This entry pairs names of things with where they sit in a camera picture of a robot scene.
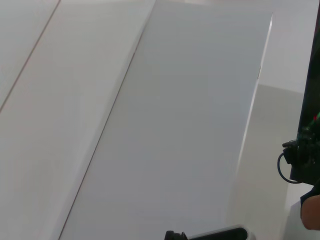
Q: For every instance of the black machine housing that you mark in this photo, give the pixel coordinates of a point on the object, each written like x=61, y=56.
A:
x=315, y=75

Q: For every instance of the operator bare hand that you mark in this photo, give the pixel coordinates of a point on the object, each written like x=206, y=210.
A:
x=312, y=212

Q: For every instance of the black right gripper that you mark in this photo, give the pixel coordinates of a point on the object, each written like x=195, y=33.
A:
x=175, y=235

